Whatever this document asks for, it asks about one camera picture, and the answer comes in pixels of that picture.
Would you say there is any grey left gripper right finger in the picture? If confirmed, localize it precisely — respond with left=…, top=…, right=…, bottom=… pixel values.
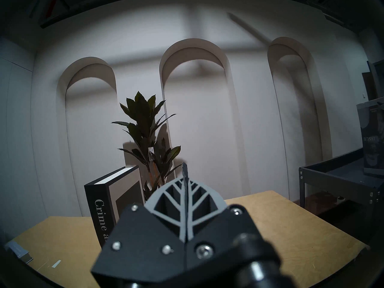
left=186, top=167, right=262, bottom=272

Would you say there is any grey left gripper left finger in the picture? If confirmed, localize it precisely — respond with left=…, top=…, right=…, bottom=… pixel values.
left=91, top=163, right=187, bottom=283

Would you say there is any black Crime and Punishment book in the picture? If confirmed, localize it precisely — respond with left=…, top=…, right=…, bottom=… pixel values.
left=84, top=166, right=148, bottom=249

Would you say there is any grey Special Issue book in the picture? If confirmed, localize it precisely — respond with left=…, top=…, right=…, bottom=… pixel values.
left=356, top=97, right=384, bottom=177

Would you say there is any black metal shelf cart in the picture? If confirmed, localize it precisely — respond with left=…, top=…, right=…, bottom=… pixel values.
left=298, top=148, right=384, bottom=244

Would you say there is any light wooden table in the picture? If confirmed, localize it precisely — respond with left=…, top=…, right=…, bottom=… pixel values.
left=6, top=191, right=370, bottom=288

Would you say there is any dark green potted plant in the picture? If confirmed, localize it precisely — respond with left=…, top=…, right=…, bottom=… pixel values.
left=112, top=91, right=182, bottom=202

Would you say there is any thin grey cover book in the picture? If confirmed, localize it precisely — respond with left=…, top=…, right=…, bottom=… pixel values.
left=4, top=241, right=33, bottom=264

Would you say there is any dark room door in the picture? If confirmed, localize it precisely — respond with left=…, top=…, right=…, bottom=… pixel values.
left=361, top=60, right=384, bottom=102

